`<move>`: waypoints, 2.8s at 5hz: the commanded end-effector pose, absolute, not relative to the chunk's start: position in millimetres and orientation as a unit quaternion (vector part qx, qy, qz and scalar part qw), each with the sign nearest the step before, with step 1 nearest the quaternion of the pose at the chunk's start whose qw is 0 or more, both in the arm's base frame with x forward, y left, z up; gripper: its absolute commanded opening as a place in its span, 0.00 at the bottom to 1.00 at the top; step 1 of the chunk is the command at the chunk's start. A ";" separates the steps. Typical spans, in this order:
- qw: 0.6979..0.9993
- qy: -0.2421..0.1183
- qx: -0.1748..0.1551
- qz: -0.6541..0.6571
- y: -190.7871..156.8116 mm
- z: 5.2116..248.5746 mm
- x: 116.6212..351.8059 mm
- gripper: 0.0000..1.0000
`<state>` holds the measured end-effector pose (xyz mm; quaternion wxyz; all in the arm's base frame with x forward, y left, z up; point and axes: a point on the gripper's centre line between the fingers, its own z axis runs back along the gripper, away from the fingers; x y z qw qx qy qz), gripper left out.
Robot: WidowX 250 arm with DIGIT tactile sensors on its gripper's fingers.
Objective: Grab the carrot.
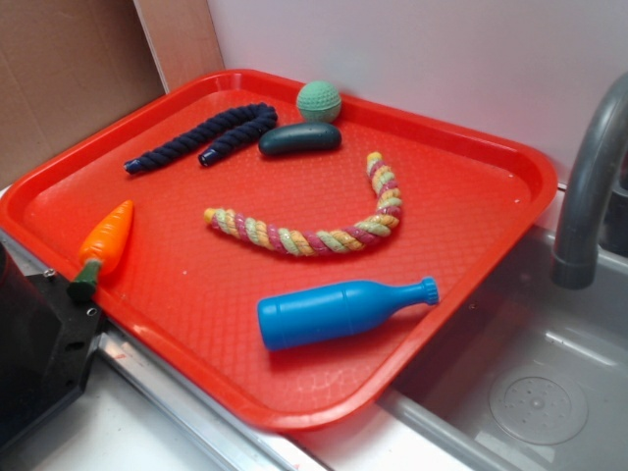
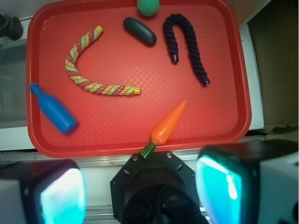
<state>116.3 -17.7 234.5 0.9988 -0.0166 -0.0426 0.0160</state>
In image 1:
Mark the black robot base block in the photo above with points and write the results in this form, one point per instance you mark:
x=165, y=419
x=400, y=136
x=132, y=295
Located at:
x=47, y=346

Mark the dark green toy cucumber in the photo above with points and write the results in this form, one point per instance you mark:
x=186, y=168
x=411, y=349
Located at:
x=302, y=137

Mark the brown cardboard panel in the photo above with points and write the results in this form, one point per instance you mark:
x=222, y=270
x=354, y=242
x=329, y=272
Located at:
x=71, y=68

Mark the blue plastic toy bottle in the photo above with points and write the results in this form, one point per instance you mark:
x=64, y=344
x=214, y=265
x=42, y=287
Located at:
x=336, y=311

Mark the grey plastic sink basin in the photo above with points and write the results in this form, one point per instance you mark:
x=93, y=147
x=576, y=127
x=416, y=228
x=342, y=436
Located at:
x=526, y=375

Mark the grey toy faucet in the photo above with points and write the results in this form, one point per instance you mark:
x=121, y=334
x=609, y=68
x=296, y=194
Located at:
x=593, y=214

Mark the red plastic tray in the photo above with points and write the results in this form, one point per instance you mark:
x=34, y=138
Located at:
x=189, y=293

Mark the navy blue rope toy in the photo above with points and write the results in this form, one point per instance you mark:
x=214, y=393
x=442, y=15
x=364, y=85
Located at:
x=214, y=139

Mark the green dimpled ball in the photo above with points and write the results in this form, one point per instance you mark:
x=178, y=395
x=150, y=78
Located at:
x=318, y=101

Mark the multicolour twisted rope toy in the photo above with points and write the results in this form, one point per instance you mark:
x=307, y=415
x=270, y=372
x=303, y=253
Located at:
x=354, y=238

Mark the orange toy carrot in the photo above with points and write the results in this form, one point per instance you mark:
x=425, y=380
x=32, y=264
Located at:
x=101, y=251

